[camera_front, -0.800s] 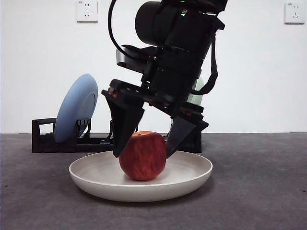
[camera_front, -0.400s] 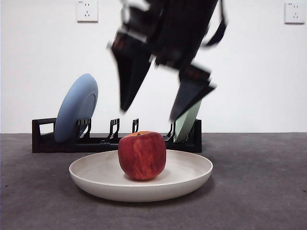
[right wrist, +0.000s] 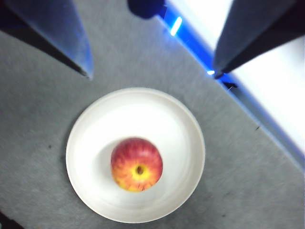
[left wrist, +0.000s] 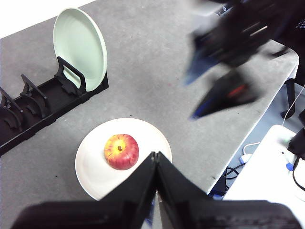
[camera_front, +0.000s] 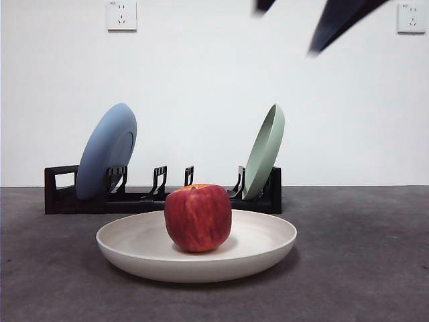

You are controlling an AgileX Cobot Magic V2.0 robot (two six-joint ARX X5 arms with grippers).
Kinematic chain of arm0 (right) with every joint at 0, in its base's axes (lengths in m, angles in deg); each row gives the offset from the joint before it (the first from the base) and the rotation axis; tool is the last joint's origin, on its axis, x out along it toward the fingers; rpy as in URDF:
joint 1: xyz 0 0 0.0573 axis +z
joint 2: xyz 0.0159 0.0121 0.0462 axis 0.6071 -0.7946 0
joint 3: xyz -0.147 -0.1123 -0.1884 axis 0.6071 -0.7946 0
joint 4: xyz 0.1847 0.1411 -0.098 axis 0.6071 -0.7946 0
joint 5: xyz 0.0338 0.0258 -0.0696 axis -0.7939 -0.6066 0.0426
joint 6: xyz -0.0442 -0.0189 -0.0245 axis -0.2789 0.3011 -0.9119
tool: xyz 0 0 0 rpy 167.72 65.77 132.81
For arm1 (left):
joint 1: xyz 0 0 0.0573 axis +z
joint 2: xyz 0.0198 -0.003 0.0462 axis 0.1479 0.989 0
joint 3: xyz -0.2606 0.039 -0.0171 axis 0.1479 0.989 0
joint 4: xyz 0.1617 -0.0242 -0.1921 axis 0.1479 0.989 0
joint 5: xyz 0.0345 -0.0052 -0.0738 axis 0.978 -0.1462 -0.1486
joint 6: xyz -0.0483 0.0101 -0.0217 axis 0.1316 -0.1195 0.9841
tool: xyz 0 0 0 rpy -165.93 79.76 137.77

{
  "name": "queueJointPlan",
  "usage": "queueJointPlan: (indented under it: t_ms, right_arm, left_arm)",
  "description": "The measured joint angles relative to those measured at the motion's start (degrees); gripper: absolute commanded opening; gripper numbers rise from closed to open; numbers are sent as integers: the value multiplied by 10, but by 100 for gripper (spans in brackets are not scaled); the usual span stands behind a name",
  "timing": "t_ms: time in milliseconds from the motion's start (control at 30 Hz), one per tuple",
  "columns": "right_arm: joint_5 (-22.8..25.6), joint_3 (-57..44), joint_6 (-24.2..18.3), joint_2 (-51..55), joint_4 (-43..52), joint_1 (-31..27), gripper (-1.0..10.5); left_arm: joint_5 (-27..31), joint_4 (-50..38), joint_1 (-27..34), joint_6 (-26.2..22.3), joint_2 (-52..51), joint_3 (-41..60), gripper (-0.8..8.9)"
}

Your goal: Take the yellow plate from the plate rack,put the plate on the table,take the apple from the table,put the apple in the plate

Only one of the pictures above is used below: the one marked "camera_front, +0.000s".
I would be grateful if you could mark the red apple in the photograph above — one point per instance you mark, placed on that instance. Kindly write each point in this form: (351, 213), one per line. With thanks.
(197, 218)

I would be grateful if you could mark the cream yellow plate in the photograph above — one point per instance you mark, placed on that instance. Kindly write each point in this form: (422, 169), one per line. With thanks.
(134, 248)

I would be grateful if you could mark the black plate rack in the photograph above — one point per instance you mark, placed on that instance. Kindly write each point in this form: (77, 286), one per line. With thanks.
(67, 204)

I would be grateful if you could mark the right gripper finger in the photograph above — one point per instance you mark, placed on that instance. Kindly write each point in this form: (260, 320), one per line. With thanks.
(338, 23)
(263, 5)

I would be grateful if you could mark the white wall socket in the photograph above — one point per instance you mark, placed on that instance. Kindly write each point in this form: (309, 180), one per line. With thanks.
(411, 18)
(122, 16)

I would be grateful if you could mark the blue plate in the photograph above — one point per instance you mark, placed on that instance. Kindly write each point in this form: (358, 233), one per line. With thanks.
(100, 151)

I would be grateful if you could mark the green plate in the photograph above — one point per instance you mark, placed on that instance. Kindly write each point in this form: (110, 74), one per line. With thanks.
(264, 151)

